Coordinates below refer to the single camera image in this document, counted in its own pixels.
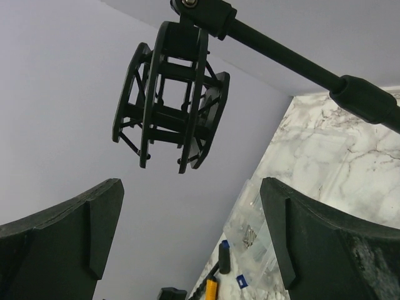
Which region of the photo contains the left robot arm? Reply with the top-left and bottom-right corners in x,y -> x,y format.
157,287 -> 188,300

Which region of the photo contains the black T-handle tool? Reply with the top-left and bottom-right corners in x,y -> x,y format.
189,240 -> 231,300

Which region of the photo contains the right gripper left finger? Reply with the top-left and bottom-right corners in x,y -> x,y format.
1,178 -> 124,299

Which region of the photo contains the orange utility knife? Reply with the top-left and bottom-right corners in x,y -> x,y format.
204,276 -> 218,300

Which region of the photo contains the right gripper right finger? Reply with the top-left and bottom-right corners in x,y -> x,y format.
260,177 -> 399,299

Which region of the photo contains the black round-base shock-mount stand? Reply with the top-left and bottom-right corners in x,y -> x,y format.
112,1 -> 399,173

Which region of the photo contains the clear plastic screw box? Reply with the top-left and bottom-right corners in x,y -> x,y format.
224,127 -> 355,293

